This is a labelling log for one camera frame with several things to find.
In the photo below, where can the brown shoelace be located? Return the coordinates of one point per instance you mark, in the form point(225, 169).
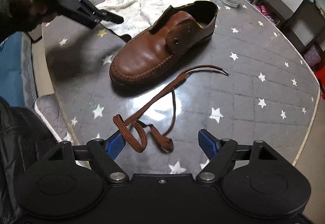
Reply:
point(158, 116)

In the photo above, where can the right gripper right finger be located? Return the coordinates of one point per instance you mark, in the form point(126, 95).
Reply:
point(220, 155)

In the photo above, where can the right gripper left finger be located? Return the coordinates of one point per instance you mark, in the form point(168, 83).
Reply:
point(103, 154)

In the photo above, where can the white worn towel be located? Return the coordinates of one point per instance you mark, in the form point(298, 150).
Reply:
point(138, 15)

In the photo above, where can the gloved left hand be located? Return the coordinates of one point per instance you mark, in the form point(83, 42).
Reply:
point(23, 15)

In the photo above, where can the purple patterned bin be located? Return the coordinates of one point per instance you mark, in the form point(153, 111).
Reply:
point(314, 55)

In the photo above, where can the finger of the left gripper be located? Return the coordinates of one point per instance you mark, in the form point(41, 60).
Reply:
point(85, 13)

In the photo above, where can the brown leather shoe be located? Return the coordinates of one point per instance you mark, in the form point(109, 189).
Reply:
point(151, 53)

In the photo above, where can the grey star pattern table cover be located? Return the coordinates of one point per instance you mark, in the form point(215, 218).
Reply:
point(270, 93)

